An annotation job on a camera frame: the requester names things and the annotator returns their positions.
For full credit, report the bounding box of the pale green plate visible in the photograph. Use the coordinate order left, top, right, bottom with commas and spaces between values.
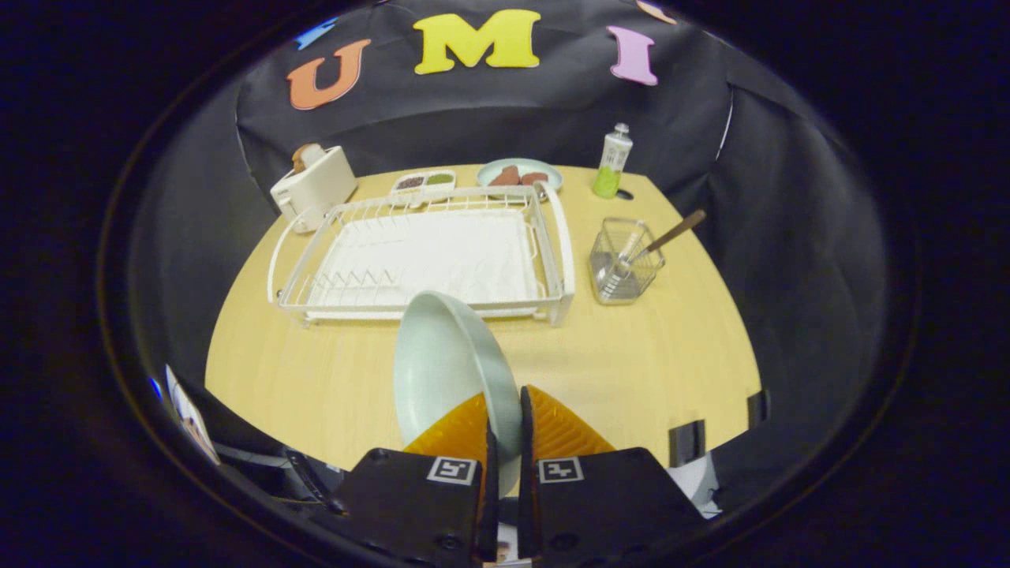
393, 290, 523, 498

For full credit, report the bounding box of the white wire dish rack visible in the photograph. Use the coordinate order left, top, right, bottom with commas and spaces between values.
267, 185, 576, 327

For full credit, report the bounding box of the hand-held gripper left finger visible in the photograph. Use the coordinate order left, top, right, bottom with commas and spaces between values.
312, 392, 501, 568

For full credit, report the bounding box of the round pale green dish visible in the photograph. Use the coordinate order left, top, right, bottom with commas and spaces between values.
477, 158, 564, 196

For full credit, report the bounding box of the green tea bottle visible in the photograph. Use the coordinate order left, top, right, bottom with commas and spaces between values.
593, 123, 634, 199

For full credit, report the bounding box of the white toaster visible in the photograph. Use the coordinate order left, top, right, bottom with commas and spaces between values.
270, 145, 358, 233

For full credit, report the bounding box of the clear mesh cutlery basket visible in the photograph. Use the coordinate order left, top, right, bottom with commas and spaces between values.
589, 218, 666, 306

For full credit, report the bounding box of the white divided condiment tray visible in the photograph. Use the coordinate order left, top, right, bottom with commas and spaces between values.
390, 170, 458, 204

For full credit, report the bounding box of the black backdrop cloth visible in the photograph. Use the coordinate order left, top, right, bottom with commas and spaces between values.
126, 0, 892, 506

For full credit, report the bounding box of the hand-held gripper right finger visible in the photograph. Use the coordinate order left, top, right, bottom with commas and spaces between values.
517, 384, 709, 568

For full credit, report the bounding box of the wooden handled metal spoon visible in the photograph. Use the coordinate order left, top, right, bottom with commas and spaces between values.
609, 209, 708, 281

